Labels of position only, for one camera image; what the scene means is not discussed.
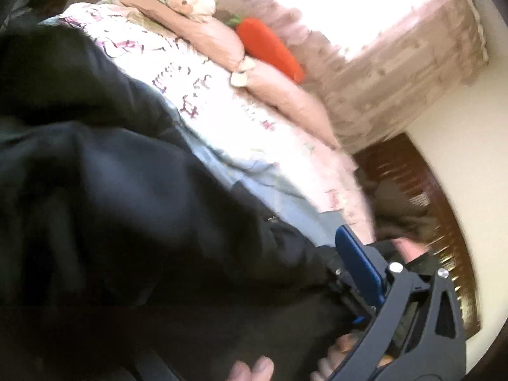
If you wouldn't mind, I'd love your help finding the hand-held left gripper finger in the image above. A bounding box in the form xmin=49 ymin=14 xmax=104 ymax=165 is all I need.
xmin=329 ymin=225 xmax=467 ymax=381

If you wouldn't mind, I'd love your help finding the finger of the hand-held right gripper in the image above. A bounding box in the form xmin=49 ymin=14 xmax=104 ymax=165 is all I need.
xmin=327 ymin=266 xmax=378 ymax=324

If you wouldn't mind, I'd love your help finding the black puffer jacket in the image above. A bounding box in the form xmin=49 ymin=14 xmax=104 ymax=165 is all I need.
xmin=0 ymin=24 xmax=382 ymax=381

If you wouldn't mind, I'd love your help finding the person's right hand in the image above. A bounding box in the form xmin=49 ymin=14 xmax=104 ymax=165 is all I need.
xmin=229 ymin=333 xmax=358 ymax=381

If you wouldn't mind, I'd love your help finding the folded pink quilt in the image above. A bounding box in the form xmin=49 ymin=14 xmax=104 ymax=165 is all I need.
xmin=391 ymin=238 xmax=429 ymax=260

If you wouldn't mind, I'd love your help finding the dark green clothing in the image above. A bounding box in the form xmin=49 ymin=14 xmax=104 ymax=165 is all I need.
xmin=357 ymin=175 xmax=437 ymax=243

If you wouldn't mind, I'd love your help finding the dark wooden headboard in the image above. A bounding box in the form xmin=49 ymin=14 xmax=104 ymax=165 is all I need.
xmin=353 ymin=133 xmax=481 ymax=340

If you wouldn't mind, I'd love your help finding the pink pillow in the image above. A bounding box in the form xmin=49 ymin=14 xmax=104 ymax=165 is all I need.
xmin=240 ymin=57 xmax=340 ymax=149
xmin=117 ymin=0 xmax=247 ymax=74

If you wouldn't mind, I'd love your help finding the bed with printed sheet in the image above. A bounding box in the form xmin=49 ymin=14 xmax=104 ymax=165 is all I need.
xmin=40 ymin=2 xmax=378 ymax=247

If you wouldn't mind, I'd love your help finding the orange carrot plush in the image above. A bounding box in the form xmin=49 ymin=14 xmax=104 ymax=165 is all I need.
xmin=224 ymin=14 xmax=306 ymax=84

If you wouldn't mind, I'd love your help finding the bright window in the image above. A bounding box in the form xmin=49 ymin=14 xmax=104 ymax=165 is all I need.
xmin=242 ymin=0 xmax=457 ymax=62

